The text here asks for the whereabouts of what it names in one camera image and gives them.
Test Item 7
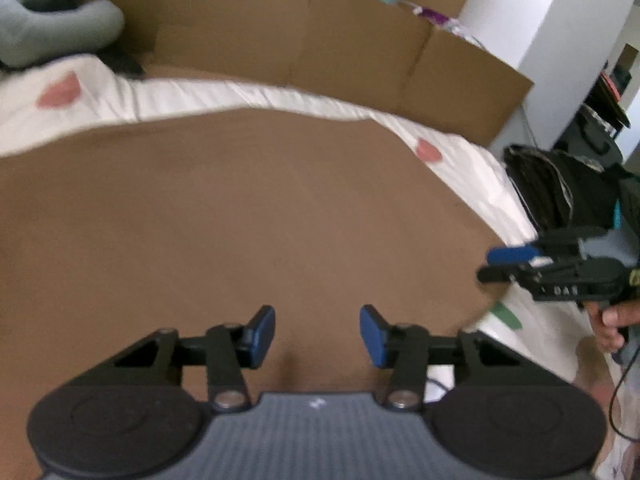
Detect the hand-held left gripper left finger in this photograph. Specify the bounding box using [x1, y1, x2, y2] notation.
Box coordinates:
[112, 304, 277, 413]

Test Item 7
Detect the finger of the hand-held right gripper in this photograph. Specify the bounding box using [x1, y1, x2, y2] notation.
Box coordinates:
[487, 244, 543, 267]
[476, 264, 538, 285]

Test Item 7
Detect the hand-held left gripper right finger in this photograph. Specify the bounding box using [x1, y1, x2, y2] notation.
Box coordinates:
[360, 304, 528, 413]

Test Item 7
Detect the brown printed t-shirt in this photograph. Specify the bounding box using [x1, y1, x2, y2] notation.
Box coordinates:
[0, 110, 501, 480]

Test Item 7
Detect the person's right hand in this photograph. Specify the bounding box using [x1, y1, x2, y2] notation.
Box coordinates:
[585, 302, 640, 353]

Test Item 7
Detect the black knit garment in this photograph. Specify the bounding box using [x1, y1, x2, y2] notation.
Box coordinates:
[502, 144, 626, 233]

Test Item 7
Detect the purple white packet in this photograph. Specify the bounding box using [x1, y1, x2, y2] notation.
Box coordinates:
[412, 5, 481, 48]

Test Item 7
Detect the bear-print cream blanket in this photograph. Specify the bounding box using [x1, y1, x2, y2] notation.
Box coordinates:
[0, 55, 640, 480]

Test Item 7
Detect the flat cardboard sheet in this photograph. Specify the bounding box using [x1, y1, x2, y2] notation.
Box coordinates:
[60, 0, 535, 147]

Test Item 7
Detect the grey neck pillow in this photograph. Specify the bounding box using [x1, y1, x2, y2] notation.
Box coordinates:
[0, 0, 125, 68]

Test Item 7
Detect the thin black cable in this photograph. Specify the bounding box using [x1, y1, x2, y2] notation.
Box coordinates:
[610, 330, 640, 443]

